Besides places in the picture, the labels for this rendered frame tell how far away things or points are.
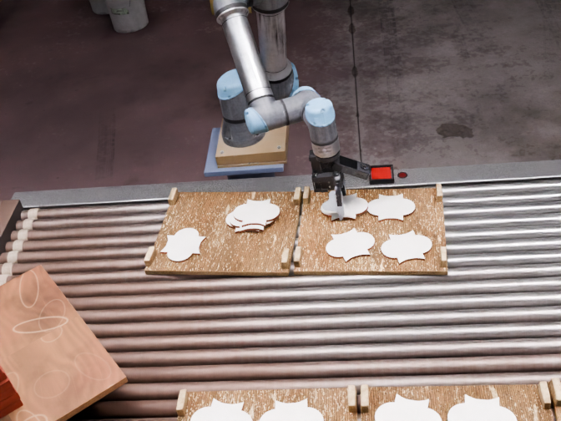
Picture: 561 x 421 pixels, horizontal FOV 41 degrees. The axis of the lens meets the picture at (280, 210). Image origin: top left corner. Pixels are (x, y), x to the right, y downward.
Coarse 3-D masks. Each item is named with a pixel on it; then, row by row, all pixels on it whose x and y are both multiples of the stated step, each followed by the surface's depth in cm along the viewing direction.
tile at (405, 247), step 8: (408, 232) 211; (392, 240) 209; (400, 240) 209; (408, 240) 208; (416, 240) 208; (424, 240) 208; (384, 248) 207; (392, 248) 206; (400, 248) 206; (408, 248) 206; (416, 248) 205; (424, 248) 205; (392, 256) 204; (400, 256) 204; (408, 256) 203; (416, 256) 203; (400, 264) 202
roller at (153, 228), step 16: (448, 208) 220; (464, 208) 219; (480, 208) 219; (496, 208) 218; (512, 208) 217; (528, 208) 217; (544, 208) 216; (560, 208) 216; (144, 224) 231; (160, 224) 230; (32, 240) 234
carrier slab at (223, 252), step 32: (192, 192) 237; (224, 192) 236; (256, 192) 234; (288, 192) 232; (192, 224) 226; (224, 224) 224; (288, 224) 220; (160, 256) 216; (192, 256) 215; (224, 256) 213; (256, 256) 211
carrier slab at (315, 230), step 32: (320, 192) 230; (352, 192) 228; (384, 192) 226; (416, 192) 225; (320, 224) 219; (352, 224) 217; (384, 224) 216; (416, 224) 214; (320, 256) 208; (384, 256) 206
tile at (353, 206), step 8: (344, 200) 224; (352, 200) 223; (360, 200) 222; (344, 208) 221; (352, 208) 220; (360, 208) 220; (328, 216) 221; (336, 216) 219; (344, 216) 218; (352, 216) 218
